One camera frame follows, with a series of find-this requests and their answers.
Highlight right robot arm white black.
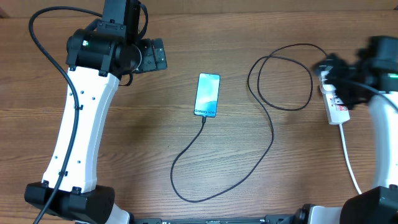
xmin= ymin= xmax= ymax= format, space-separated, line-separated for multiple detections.
xmin=283 ymin=35 xmax=397 ymax=223

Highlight blue Samsung Galaxy smartphone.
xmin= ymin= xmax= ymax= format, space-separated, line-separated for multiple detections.
xmin=193 ymin=73 xmax=221 ymax=118

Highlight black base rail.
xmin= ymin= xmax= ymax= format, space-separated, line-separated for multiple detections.
xmin=133 ymin=215 xmax=295 ymax=224

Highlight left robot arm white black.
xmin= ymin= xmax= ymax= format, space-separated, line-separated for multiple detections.
xmin=24 ymin=1 xmax=167 ymax=223

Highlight white power strip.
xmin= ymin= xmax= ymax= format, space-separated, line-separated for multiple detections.
xmin=318 ymin=71 xmax=350 ymax=125

